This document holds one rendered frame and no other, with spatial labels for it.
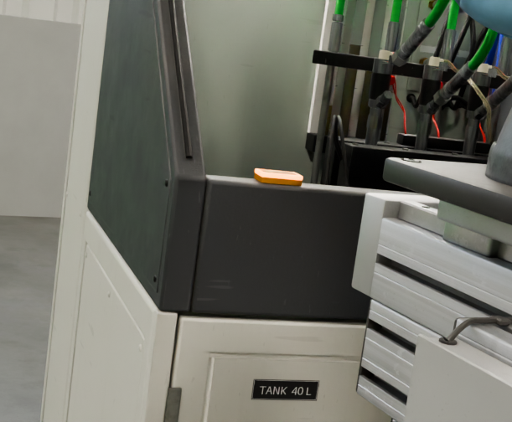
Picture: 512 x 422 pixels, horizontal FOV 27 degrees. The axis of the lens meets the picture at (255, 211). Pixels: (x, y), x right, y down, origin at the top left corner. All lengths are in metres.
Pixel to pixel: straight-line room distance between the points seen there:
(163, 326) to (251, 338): 0.11
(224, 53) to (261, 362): 0.64
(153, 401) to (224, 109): 0.65
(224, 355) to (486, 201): 0.57
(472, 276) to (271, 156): 0.99
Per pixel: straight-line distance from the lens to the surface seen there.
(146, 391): 1.25
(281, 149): 1.79
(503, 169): 0.80
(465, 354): 0.67
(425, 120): 1.56
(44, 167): 5.48
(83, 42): 1.96
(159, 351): 1.23
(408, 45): 1.44
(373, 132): 1.53
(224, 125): 1.75
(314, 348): 1.29
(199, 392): 1.26
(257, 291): 1.24
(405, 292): 0.90
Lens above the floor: 1.13
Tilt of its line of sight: 10 degrees down
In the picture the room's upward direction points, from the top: 8 degrees clockwise
